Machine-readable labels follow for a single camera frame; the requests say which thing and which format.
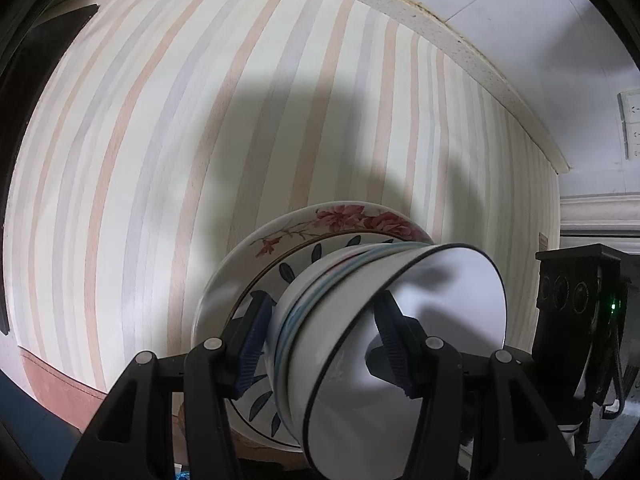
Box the white bowl blue pattern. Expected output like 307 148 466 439
265 240 421 434

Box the white plate black leaf rim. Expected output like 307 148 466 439
198 232 398 453

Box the white bowl dark rim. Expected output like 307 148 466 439
282 244 506 479

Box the white plate pink rose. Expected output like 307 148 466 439
191 200 432 453

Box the brown label on mat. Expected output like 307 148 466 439
538 233 548 252

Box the striped table mat with cat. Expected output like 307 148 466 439
2 0 564 430

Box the white wall socket strip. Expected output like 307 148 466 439
618 89 640 160

